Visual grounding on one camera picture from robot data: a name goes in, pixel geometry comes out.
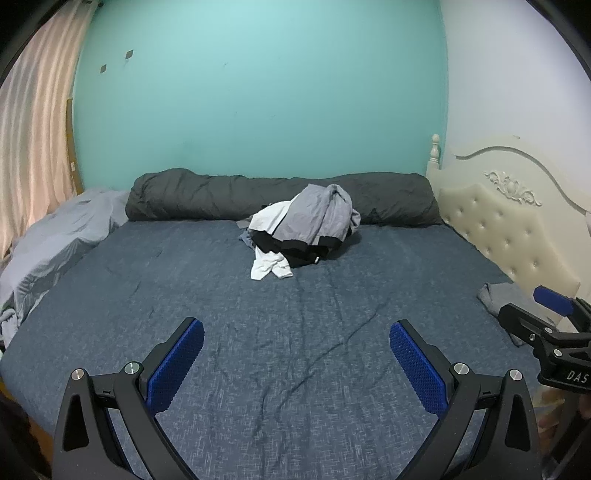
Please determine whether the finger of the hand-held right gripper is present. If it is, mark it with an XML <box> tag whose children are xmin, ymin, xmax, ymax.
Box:
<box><xmin>533</xmin><ymin>285</ymin><xmax>591</xmax><ymax>332</ymax></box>
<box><xmin>498</xmin><ymin>302</ymin><xmax>560</xmax><ymax>348</ymax></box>

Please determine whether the light grey bed sheet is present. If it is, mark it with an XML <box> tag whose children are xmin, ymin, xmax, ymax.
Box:
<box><xmin>0</xmin><ymin>188</ymin><xmax>132</xmax><ymax>342</ymax></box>

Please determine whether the dark grey rolled duvet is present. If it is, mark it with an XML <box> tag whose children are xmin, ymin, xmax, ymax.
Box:
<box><xmin>124</xmin><ymin>168</ymin><xmax>443</xmax><ymax>227</ymax></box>

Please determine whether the wooden frame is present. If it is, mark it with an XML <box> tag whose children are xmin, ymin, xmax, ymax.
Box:
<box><xmin>66</xmin><ymin>97</ymin><xmax>86</xmax><ymax>195</ymax></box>

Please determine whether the pink curtain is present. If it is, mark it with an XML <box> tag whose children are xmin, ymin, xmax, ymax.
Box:
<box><xmin>0</xmin><ymin>16</ymin><xmax>95</xmax><ymax>264</ymax></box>

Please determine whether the blue-grey garment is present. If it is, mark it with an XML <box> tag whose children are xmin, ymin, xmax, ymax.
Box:
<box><xmin>238</xmin><ymin>220</ymin><xmax>259</xmax><ymax>250</ymax></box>

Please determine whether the grey jacket with black cuffs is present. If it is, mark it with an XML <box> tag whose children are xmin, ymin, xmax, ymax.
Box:
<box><xmin>270</xmin><ymin>184</ymin><xmax>362</xmax><ymax>266</ymax></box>

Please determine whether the white knit top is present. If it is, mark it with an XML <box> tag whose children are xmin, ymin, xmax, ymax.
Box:
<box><xmin>250</xmin><ymin>249</ymin><xmax>294</xmax><ymax>281</ymax></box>

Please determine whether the black garment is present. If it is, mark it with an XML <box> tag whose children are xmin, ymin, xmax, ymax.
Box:
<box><xmin>249</xmin><ymin>232</ymin><xmax>324</xmax><ymax>269</ymax></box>

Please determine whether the cream bedpost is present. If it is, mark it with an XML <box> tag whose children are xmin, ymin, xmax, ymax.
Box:
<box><xmin>427</xmin><ymin>134</ymin><xmax>442</xmax><ymax>178</ymax></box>

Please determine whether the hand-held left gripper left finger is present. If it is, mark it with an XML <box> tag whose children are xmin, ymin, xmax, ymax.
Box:
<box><xmin>52</xmin><ymin>316</ymin><xmax>205</xmax><ymax>480</ymax></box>

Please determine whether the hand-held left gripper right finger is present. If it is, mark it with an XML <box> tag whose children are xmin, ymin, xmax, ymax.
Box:
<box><xmin>389</xmin><ymin>319</ymin><xmax>542</xmax><ymax>480</ymax></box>

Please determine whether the grey folded cloth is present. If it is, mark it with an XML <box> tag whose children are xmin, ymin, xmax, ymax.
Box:
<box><xmin>478</xmin><ymin>282</ymin><xmax>539</xmax><ymax>347</ymax></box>

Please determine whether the cream tufted headboard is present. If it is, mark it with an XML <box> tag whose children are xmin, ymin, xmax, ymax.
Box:
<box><xmin>436</xmin><ymin>134</ymin><xmax>591</xmax><ymax>319</ymax></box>

